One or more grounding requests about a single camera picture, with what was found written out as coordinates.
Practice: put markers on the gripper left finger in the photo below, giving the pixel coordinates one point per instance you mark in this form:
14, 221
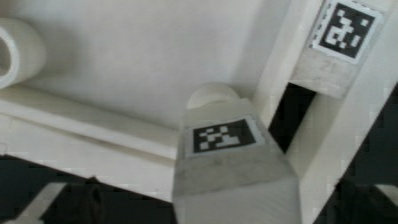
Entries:
78, 207

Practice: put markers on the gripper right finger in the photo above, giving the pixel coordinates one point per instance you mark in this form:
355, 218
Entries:
365, 206

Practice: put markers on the white leg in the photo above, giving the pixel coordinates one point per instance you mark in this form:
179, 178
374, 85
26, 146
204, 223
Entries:
236, 181
337, 46

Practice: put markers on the white square tabletop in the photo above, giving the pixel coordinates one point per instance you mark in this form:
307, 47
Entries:
95, 92

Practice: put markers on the white U-shaped fixture wall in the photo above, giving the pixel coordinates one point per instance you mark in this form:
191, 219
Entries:
339, 119

